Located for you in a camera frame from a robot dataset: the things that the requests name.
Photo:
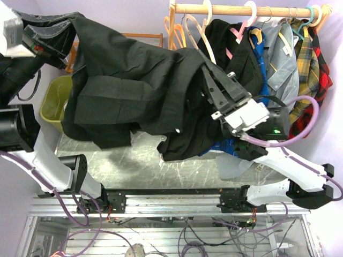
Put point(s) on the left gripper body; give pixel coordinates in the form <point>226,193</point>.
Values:
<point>20,50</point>

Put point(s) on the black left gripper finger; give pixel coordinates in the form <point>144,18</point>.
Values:
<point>54,52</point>
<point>47,29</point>

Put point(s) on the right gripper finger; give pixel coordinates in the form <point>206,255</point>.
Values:
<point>216,89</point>
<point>228,85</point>

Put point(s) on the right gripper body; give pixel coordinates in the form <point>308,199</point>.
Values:
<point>230,118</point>

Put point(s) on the beige plastic hanger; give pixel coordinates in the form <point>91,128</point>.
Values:
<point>201,29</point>

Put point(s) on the black button-up shirt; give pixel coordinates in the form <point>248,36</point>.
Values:
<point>162,94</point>

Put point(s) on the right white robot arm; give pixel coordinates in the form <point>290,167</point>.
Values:
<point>304,184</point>

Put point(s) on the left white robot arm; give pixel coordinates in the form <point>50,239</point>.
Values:
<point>28,42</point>

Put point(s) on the hanging black shirt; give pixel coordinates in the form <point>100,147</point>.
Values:
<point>235,57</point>

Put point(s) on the pink plastic hanger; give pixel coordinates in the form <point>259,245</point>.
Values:
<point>246,23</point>

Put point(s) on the blue plaid shirt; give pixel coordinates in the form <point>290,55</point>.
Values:
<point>257,42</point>

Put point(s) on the grey hanging shirt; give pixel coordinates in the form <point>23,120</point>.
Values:
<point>282,74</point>

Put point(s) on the yellow plaid shirt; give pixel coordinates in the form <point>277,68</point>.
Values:
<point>308,69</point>

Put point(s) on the orange plastic hanger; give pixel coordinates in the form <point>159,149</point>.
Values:
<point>179,40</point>

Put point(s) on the red black plaid shirt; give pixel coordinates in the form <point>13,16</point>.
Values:
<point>325,83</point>

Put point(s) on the teal plastic hanger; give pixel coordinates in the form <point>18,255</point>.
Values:
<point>297,32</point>

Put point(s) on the green plastic bin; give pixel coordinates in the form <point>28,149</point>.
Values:
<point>55,101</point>

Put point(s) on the wooden shoe rack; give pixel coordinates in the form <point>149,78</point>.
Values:
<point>111,47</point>

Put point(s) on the aluminium rail frame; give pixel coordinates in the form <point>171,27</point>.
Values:
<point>194,224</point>

